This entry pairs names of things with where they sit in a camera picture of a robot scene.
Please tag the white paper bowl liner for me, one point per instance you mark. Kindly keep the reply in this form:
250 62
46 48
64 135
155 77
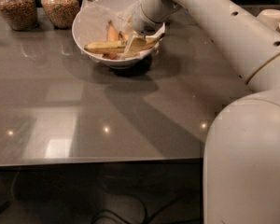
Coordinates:
91 23

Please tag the glass jar of grains far left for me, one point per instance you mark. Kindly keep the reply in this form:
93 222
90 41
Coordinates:
20 15

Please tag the glass jar of grains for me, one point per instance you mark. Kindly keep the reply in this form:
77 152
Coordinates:
61 12
20 15

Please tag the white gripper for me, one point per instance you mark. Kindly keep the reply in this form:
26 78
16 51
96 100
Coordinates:
142 24

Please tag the stack of white paper bowls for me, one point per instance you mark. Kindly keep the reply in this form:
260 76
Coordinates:
270 17

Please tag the small orange banana right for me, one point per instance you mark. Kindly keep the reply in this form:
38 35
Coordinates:
123 36

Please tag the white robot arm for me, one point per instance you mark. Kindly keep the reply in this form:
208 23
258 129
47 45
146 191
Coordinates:
241 160

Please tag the white ceramic bowl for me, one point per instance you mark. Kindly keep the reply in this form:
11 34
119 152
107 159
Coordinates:
119 62

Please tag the small orange banana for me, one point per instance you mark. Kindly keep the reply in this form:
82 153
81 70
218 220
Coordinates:
112 33
123 36

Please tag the small orange banana left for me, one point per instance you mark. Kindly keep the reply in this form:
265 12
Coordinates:
112 33

